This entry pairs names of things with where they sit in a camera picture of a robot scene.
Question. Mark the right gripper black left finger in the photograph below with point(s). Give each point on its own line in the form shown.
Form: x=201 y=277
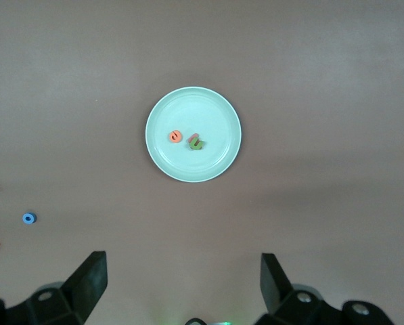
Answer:
x=83 y=291

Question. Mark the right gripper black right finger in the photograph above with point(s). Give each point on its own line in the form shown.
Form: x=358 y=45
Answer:
x=279 y=298

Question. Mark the green foam letter n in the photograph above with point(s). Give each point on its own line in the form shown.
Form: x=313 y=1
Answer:
x=195 y=147

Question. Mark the orange foam letter e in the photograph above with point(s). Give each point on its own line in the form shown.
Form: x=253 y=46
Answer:
x=171 y=138

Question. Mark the pink foam letter w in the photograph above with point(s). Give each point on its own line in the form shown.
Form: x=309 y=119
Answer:
x=191 y=137

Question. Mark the blue foam letter o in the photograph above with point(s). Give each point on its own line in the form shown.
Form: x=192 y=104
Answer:
x=24 y=218

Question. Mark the green plate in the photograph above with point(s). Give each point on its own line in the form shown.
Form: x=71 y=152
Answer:
x=195 y=166

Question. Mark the brown table cover sheet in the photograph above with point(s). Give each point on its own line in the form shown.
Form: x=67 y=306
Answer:
x=289 y=67

